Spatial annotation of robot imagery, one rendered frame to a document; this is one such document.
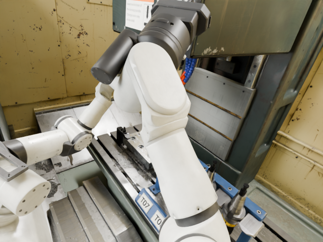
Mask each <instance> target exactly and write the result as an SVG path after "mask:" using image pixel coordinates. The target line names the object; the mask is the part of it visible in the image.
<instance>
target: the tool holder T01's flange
mask: <svg viewBox="0 0 323 242"><path fill-rule="evenodd" d="M230 201H231V200H227V201H226V202H225V204H224V206H223V209H222V211H223V215H224V216H225V217H226V216H228V217H229V218H230V219H231V222H233V223H238V222H239V221H240V220H241V219H243V218H244V216H245V214H246V211H245V208H243V212H242V214H241V215H235V214H233V213H231V212H230V211H229V209H228V203H229V202H230Z"/></svg>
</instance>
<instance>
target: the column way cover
mask: <svg viewBox="0 0 323 242"><path fill-rule="evenodd" d="M185 90H186V94H187V96H188V98H189V100H190V102H191V105H190V109H189V113H188V115H187V117H188V121H187V124H186V127H185V128H184V129H185V131H186V133H187V135H188V136H190V137H191V138H193V139H194V140H195V141H197V142H198V143H200V144H201V145H202V146H204V147H205V148H207V149H208V150H210V151H211V152H212V153H214V154H215V155H216V156H218V157H219V158H221V159H222V160H223V161H225V160H227V158H228V155H229V153H230V150H231V148H232V145H233V142H234V140H235V139H236V137H237V135H238V132H239V129H240V127H241V124H242V122H243V119H244V118H245V117H246V115H247V112H248V109H249V107H250V105H251V102H252V100H253V97H254V95H255V92H256V90H257V89H255V88H252V89H250V88H247V87H245V86H244V84H242V83H239V82H237V81H234V80H231V79H229V78H226V77H223V76H221V75H218V74H215V73H212V72H210V71H207V70H205V69H202V68H198V67H197V68H194V71H193V73H192V75H191V77H190V79H189V80H188V81H187V83H186V84H185Z"/></svg>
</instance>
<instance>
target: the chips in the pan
mask: <svg viewBox="0 0 323 242"><path fill-rule="evenodd" d="M34 166H36V170H39V169H40V170H44V171H46V173H48V172H50V171H52V169H53V168H54V167H55V166H56V167H57V166H58V167H61V166H62V164H61V162H58V163H55V164H53V166H54V167H53V166H52V162H51V160H50V158H48V159H45V160H43V161H40V162H37V163H35V165H34ZM50 183H51V189H50V192H49V194H48V195H47V198H51V197H54V194H55V193H56V192H57V189H58V185H57V184H56V183H55V182H54V181H50ZM48 220H49V223H50V226H51V219H50V217H48Z"/></svg>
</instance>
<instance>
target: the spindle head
mask: <svg viewBox="0 0 323 242"><path fill-rule="evenodd" d="M311 2H312V0H201V3H203V4H205V6H206V7H207V8H208V10H209V11H210V13H211V14H210V16H211V24H210V27H209V28H207V29H206V31H205V32H204V33H202V34H201V35H199V36H195V37H194V40H193V45H192V50H191V55H190V58H192V59H199V58H217V57H235V56H254V55H272V54H288V53H289V51H290V50H291V48H292V45H293V43H294V41H295V39H296V36H297V34H298V32H299V29H300V27H301V25H302V23H303V20H304V18H305V16H306V13H307V11H308V9H309V7H310V4H311ZM125 21H126V0H112V29H113V31H114V32H117V33H121V32H122V31H123V30H124V29H130V30H132V31H134V32H136V33H137V34H140V32H141V30H137V29H134V28H131V27H127V26H125Z"/></svg>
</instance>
